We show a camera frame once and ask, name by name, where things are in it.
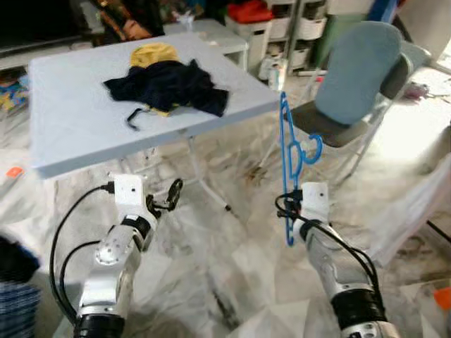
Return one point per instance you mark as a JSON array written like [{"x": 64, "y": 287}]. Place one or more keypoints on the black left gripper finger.
[{"x": 180, "y": 186}]

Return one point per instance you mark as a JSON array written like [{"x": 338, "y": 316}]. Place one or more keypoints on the blue plastic clothes hanger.
[{"x": 283, "y": 120}]

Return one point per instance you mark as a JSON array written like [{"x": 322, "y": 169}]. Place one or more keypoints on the dark navy garment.
[{"x": 169, "y": 84}]

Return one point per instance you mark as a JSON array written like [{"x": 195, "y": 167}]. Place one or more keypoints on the blue plaid shirt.
[{"x": 17, "y": 310}]

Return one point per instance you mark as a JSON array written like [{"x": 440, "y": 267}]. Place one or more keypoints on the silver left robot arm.
[{"x": 116, "y": 246}]

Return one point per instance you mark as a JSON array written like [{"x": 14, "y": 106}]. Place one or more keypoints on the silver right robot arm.
[{"x": 331, "y": 260}]

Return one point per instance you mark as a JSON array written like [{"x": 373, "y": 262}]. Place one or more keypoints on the black clothes hanger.
[{"x": 130, "y": 118}]

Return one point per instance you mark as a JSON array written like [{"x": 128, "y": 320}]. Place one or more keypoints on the white folding table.
[{"x": 77, "y": 113}]

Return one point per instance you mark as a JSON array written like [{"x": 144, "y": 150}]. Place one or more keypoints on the white tissue pack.
[{"x": 273, "y": 69}]

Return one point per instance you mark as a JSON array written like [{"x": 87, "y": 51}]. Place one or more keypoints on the yellow garment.
[{"x": 155, "y": 55}]

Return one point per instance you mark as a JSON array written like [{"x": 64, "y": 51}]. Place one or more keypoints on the grey padded folding chair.
[{"x": 359, "y": 70}]

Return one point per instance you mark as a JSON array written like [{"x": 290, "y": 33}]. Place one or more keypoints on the small orange tag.
[{"x": 14, "y": 172}]

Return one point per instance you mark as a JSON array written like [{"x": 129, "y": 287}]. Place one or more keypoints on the black garment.
[{"x": 17, "y": 257}]

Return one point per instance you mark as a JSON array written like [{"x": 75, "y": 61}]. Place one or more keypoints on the white side table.
[{"x": 211, "y": 39}]

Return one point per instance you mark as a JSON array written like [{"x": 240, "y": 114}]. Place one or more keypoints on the white bin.
[{"x": 250, "y": 39}]

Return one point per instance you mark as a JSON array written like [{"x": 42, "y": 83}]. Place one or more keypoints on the orange garment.
[{"x": 442, "y": 297}]

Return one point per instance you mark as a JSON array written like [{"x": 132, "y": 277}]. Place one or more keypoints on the clear cup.
[{"x": 187, "y": 21}]

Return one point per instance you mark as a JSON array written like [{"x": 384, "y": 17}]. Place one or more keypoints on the white drawer shelf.
[{"x": 299, "y": 28}]

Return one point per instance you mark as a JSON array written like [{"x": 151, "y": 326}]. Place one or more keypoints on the red cloth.
[{"x": 250, "y": 12}]

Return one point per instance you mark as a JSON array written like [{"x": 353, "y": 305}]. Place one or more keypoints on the black television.
[{"x": 35, "y": 21}]

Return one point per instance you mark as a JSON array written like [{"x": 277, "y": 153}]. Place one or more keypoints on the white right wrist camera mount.
[{"x": 316, "y": 201}]

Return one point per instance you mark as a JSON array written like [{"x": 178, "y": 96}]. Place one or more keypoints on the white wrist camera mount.
[
  {"x": 129, "y": 193},
  {"x": 316, "y": 201}
]

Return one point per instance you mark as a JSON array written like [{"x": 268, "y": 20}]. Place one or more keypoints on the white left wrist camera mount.
[{"x": 129, "y": 193}]

